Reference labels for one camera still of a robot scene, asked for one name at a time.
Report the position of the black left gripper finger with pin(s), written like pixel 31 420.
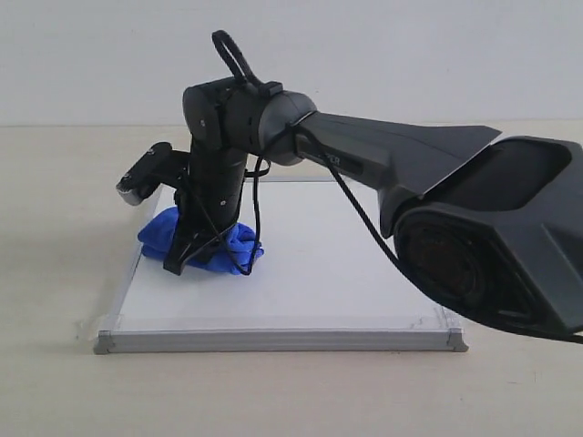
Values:
pixel 183 246

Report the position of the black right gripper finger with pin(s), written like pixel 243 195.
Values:
pixel 205 248

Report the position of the blue microfiber cloth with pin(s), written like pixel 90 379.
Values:
pixel 157 235

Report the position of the clear tape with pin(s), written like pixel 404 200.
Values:
pixel 438 318
pixel 89 329

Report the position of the clear tape front left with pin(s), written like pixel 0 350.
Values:
pixel 89 329

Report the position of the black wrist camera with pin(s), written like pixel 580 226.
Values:
pixel 160 165

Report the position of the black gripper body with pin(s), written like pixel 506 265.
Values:
pixel 209 196

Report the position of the clear tape front right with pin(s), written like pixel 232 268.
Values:
pixel 438 318

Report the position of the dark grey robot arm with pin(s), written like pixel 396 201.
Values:
pixel 488 226

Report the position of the white dry-erase board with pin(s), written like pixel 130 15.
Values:
pixel 322 284

